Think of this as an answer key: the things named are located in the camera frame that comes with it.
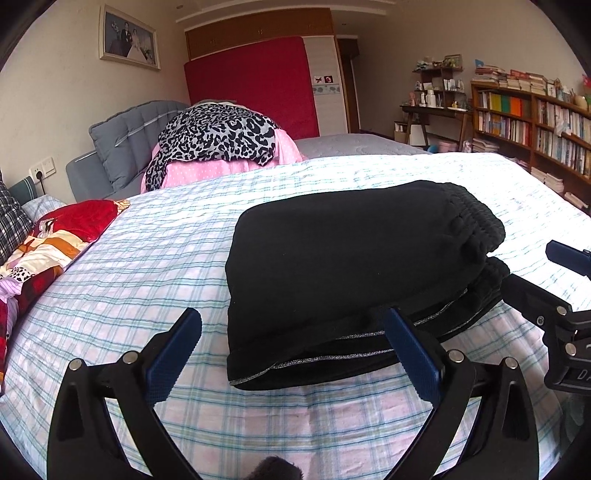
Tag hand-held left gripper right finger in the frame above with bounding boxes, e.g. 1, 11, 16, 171
382, 306, 540, 480

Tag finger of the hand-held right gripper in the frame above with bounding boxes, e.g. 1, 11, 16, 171
545, 240, 591, 278
501, 273, 575, 342

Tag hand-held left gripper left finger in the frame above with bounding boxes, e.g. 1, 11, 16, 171
46, 307, 204, 480

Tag black pants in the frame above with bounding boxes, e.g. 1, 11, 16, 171
226, 180, 511, 392

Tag dark fuzzy object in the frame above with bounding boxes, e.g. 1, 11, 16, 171
242, 456, 305, 480

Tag wooden bookshelf with books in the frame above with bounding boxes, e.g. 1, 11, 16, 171
468, 67, 591, 208

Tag red patterned quilt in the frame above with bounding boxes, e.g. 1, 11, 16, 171
0, 198, 132, 398

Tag pink dotted blanket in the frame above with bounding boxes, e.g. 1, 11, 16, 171
141, 129, 308, 195

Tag wooden display shelf desk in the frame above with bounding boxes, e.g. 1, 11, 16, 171
399, 55, 474, 148

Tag light blue striped pillow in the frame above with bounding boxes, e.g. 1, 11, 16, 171
21, 195, 68, 222

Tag black white checked pillow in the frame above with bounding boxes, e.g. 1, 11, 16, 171
0, 180, 35, 264

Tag grey quilted mattress pad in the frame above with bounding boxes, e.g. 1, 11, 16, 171
295, 133, 430, 160

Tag grey padded headboard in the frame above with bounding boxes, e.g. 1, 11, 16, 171
65, 99, 192, 204

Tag leopard print cloth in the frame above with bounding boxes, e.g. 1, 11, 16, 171
144, 102, 280, 192

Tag white wardrobe door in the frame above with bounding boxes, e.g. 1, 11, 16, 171
305, 37, 349, 137

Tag dark brown door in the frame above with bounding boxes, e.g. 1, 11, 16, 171
337, 38, 361, 134

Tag red upright mattress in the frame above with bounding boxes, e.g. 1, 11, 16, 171
184, 36, 320, 139

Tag wooden overhead cabinet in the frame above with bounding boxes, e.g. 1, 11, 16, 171
185, 7, 335, 61

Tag white wall socket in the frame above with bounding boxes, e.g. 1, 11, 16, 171
28, 157, 56, 178

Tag framed wall photo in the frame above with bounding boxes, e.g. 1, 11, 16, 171
98, 4, 162, 71

